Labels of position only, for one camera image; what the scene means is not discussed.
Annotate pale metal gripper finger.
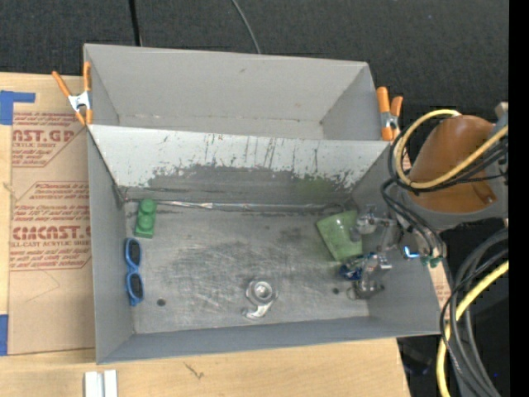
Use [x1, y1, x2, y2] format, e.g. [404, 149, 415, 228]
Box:
[350, 255, 393, 300]
[350, 207, 393, 243]

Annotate dark blue small thing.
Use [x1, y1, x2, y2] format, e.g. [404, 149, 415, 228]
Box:
[338, 254, 371, 281]

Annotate green toy building block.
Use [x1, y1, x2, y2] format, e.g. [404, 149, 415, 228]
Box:
[134, 198, 158, 239]

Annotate blue sunglasses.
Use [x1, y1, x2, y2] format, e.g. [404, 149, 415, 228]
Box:
[123, 237, 145, 307]

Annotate grey metal bin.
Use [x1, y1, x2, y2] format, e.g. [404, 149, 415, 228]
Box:
[82, 42, 443, 366]

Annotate brown cardboard board red print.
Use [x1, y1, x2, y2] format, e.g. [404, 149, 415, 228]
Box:
[0, 71, 97, 356]

